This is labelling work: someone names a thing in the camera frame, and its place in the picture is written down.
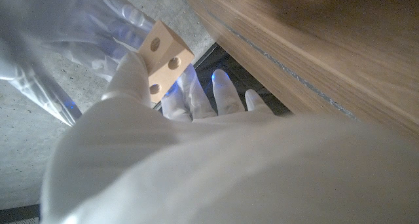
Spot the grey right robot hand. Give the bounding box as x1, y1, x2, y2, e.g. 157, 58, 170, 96
0, 0, 156, 127

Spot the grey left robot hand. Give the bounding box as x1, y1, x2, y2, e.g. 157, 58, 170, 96
41, 52, 419, 224

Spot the wooden block with holes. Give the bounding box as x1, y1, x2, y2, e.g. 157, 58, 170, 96
137, 20, 195, 103

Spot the wooden table board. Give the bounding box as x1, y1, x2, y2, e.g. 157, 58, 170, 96
209, 12, 359, 120

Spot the grey perforated metal panel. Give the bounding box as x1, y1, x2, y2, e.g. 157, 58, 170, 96
9, 217, 41, 224

